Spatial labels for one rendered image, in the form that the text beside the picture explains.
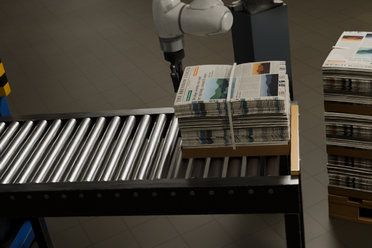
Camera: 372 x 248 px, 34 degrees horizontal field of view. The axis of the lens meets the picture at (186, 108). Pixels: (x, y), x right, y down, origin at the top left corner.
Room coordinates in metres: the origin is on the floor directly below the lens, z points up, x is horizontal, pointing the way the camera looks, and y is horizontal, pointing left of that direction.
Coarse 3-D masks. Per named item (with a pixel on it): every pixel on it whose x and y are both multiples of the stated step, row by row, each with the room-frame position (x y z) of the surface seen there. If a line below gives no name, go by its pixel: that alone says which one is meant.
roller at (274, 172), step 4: (268, 156) 1.75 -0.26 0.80; (272, 156) 1.74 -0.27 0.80; (276, 156) 1.75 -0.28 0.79; (268, 160) 1.73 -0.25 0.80; (272, 160) 1.72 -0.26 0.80; (276, 160) 1.72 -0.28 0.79; (268, 164) 1.70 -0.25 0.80; (272, 164) 1.69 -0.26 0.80; (276, 164) 1.70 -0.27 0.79; (268, 168) 1.68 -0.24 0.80; (272, 168) 1.67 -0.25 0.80; (276, 168) 1.68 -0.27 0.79; (264, 172) 1.68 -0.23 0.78; (268, 172) 1.66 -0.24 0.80; (272, 172) 1.65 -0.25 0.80; (276, 172) 1.66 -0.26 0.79
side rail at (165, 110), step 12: (144, 108) 2.24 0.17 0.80; (156, 108) 2.22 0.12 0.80; (168, 108) 2.21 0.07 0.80; (0, 120) 2.35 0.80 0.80; (12, 120) 2.33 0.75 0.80; (24, 120) 2.32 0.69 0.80; (36, 120) 2.30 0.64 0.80; (48, 120) 2.29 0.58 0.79; (108, 120) 2.23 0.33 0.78; (168, 120) 2.17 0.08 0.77; (180, 132) 2.16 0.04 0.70
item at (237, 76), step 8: (240, 64) 2.03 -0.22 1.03; (240, 72) 1.97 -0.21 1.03; (224, 80) 1.92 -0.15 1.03; (232, 80) 1.91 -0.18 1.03; (240, 80) 1.90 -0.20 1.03; (224, 88) 1.86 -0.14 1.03; (232, 88) 1.85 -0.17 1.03; (224, 96) 1.80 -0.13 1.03; (232, 96) 1.79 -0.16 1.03; (224, 104) 1.77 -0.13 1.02; (232, 104) 1.76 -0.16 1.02; (224, 112) 1.77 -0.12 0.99; (232, 112) 1.77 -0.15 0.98; (224, 120) 1.77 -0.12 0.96; (232, 120) 1.77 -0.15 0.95; (224, 128) 1.77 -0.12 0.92; (240, 128) 1.76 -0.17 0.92; (224, 136) 1.78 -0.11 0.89; (240, 136) 1.77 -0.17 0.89; (240, 144) 1.77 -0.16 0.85
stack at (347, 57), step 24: (336, 48) 2.46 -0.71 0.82; (360, 48) 2.41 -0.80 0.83; (336, 72) 2.28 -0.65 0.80; (360, 72) 2.23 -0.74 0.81; (336, 96) 2.29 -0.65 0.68; (360, 96) 2.23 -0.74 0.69; (336, 120) 2.29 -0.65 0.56; (360, 120) 2.23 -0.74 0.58; (336, 144) 2.29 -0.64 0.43; (360, 144) 2.23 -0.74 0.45; (336, 168) 2.29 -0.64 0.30; (360, 168) 2.24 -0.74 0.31; (336, 216) 2.29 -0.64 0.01; (360, 216) 2.25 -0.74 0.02
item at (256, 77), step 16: (256, 64) 2.00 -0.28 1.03; (272, 64) 1.98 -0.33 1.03; (256, 80) 1.88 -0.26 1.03; (272, 80) 1.86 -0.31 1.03; (240, 96) 1.78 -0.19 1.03; (256, 96) 1.77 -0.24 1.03; (272, 96) 1.75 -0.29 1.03; (288, 96) 1.92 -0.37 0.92; (240, 112) 1.76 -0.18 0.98; (256, 112) 1.74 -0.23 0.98; (272, 112) 1.73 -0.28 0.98; (288, 112) 1.84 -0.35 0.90; (256, 128) 1.75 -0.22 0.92; (272, 128) 1.74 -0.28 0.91; (288, 128) 1.75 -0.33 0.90; (256, 144) 1.75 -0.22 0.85; (272, 144) 1.74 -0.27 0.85
